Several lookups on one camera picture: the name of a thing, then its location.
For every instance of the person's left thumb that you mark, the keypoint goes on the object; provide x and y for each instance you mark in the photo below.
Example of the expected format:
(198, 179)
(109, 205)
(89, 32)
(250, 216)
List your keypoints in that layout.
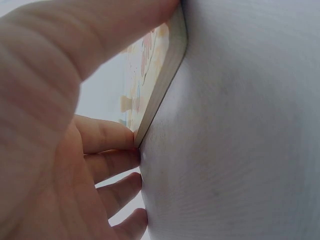
(110, 32)

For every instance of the white illustrated book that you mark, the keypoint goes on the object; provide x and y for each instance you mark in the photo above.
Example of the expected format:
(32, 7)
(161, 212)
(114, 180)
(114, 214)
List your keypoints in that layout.
(160, 75)

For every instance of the person's left hand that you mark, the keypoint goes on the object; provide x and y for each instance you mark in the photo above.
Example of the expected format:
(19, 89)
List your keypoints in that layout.
(37, 130)

